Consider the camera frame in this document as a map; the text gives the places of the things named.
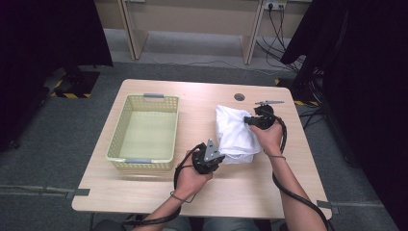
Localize black stand base striped tape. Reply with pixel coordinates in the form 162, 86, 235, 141
48, 65, 101, 100
274, 66, 325, 108

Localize person's left leg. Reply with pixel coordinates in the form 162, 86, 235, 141
172, 217, 193, 231

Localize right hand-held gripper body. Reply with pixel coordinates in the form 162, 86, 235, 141
254, 100, 286, 131

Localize person's right hand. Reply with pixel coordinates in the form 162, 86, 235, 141
249, 120, 285, 157

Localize white floor cable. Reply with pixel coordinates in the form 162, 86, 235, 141
143, 44, 281, 77

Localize hand-held gripper cable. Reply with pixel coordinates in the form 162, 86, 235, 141
121, 142, 206, 227
259, 109, 336, 231

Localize right hand-held gripper cable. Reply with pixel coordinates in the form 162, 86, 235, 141
259, 109, 336, 231

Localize beige wooden desk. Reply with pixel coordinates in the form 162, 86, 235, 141
93, 0, 312, 65

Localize left hand-held gripper cable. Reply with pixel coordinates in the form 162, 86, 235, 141
121, 142, 206, 227

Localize yellow-green plastic basket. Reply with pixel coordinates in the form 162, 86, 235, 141
105, 92, 181, 171

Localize white shirt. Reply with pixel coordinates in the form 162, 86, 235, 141
215, 104, 264, 166

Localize person's left hand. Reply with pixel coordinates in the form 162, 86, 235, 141
174, 151, 215, 200

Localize person's leg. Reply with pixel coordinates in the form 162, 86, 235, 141
172, 217, 193, 231
203, 218, 262, 231

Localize white power outlet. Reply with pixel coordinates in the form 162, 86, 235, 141
263, 0, 288, 11

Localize bundle of black power cables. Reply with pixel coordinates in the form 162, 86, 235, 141
255, 4, 304, 73

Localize person's right leg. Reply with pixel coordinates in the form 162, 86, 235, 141
203, 218, 262, 231

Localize black curtain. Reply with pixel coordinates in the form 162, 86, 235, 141
0, 0, 114, 152
280, 0, 408, 231

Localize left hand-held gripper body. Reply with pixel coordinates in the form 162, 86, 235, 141
191, 138, 227, 176

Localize black floor cables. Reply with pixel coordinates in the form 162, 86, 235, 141
298, 105, 327, 130

